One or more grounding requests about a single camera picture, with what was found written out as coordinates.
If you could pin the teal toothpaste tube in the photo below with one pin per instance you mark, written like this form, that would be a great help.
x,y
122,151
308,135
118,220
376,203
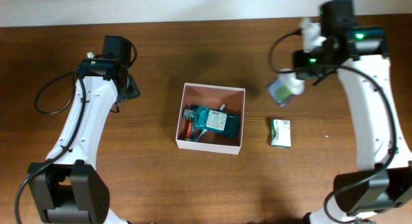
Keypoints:
x,y
189,131

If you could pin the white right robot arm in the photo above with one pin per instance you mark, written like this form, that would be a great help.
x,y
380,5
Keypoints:
x,y
359,56

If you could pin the green white soap packet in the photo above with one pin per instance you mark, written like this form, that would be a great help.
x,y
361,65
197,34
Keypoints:
x,y
280,133

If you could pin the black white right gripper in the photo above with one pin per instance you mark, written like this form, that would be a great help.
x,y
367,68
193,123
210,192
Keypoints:
x,y
299,58

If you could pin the pink open cardboard box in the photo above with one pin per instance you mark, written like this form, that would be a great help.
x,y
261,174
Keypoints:
x,y
212,97

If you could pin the blue white toothbrush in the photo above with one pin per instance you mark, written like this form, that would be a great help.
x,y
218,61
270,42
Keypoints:
x,y
199,134

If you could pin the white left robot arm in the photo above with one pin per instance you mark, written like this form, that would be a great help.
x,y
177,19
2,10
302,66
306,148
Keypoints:
x,y
66,187

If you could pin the clear foam soap dispenser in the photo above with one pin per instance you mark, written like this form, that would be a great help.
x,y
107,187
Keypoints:
x,y
285,87

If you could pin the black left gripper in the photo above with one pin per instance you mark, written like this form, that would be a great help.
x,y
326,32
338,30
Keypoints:
x,y
132,92

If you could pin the teal mouthwash bottle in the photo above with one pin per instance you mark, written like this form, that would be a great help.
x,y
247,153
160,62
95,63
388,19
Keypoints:
x,y
213,120

